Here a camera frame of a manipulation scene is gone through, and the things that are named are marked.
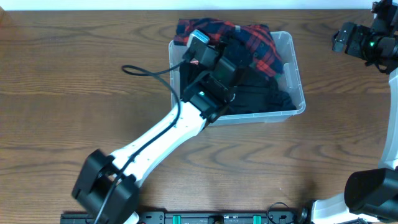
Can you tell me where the black garment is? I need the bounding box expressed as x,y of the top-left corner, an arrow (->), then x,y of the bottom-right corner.
180,61 -> 296,118

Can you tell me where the red navy plaid shirt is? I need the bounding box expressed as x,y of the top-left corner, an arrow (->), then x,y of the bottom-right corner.
174,18 -> 283,77

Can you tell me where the clear plastic storage bin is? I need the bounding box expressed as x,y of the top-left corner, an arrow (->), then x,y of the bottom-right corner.
169,31 -> 306,126

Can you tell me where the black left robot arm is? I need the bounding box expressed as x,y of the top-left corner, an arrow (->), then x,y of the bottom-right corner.
72,40 -> 253,223

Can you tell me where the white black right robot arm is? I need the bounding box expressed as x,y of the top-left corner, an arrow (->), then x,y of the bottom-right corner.
296,10 -> 391,223

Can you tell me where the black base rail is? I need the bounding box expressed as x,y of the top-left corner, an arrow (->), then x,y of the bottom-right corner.
60,210 -> 307,224

